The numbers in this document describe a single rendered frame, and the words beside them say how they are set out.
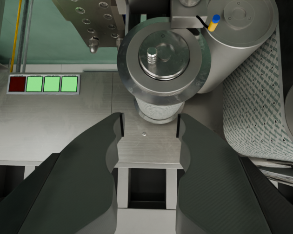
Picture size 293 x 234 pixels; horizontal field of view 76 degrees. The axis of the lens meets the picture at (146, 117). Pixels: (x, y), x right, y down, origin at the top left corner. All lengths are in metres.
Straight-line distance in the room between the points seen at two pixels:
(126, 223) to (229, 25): 0.57
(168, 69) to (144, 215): 0.48
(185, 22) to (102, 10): 0.32
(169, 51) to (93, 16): 0.36
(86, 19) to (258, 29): 0.45
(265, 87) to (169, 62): 0.18
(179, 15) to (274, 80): 0.18
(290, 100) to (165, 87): 0.19
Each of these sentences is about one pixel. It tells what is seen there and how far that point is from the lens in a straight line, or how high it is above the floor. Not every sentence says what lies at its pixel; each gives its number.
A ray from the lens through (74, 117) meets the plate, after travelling 0.66.
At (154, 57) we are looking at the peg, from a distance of 0.26.
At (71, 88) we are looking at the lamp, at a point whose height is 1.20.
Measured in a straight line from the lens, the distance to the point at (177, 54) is 0.29.
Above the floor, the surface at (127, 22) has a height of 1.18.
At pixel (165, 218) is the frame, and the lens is 0.65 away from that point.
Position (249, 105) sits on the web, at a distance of 0.43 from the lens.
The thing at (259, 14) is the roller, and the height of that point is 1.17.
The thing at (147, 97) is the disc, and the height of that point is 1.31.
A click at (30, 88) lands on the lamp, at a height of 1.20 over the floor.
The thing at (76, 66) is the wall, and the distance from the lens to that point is 3.46.
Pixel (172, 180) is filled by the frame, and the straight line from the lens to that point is 0.62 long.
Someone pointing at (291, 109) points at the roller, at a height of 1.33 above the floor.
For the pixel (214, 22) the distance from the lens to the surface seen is 0.27.
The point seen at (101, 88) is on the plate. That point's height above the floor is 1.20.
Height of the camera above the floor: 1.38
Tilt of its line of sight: 9 degrees down
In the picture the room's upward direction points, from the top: 179 degrees counter-clockwise
